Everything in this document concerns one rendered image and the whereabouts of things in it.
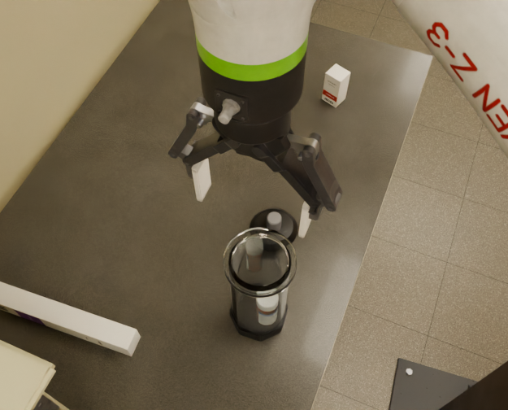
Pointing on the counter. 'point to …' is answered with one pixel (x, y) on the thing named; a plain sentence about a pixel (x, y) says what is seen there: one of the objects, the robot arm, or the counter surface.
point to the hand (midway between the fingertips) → (253, 205)
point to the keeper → (45, 404)
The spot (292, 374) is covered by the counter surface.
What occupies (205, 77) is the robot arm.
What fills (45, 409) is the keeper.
